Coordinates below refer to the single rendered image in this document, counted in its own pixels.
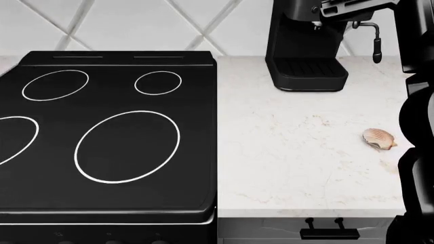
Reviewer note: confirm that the steel steam wand black tip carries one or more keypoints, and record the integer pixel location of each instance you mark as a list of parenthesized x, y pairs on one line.
[(376, 43)]

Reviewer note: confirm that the black espresso machine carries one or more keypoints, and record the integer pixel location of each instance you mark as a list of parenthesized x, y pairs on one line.
[(301, 50)]

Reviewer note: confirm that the grey cabinet drawer front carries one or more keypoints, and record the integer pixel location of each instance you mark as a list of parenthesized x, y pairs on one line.
[(257, 228)]

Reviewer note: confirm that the black glass-top electric stove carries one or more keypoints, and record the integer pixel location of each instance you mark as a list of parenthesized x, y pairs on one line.
[(112, 142)]

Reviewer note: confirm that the pink scallop seashell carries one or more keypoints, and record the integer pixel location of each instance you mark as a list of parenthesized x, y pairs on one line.
[(377, 137)]

